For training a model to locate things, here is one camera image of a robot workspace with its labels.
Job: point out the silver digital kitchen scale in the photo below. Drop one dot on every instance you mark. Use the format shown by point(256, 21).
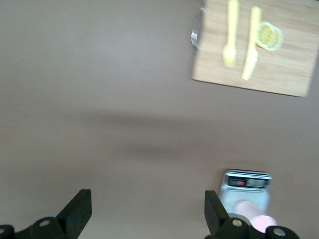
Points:
point(249, 183)

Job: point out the lemon slice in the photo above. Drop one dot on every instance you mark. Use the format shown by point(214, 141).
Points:
point(281, 38)
point(268, 36)

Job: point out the pink plastic cup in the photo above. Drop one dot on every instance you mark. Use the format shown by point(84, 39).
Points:
point(261, 219)

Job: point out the brown table cover sheet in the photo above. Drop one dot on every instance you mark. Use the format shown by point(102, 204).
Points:
point(74, 74)

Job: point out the yellow plastic knife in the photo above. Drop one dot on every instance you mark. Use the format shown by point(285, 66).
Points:
point(253, 37)

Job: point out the yellow plastic fork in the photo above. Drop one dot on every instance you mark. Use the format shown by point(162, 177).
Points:
point(231, 30)

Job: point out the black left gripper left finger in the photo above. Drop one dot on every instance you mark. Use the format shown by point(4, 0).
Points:
point(73, 216)

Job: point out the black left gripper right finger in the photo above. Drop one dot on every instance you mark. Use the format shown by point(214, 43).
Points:
point(216, 216)

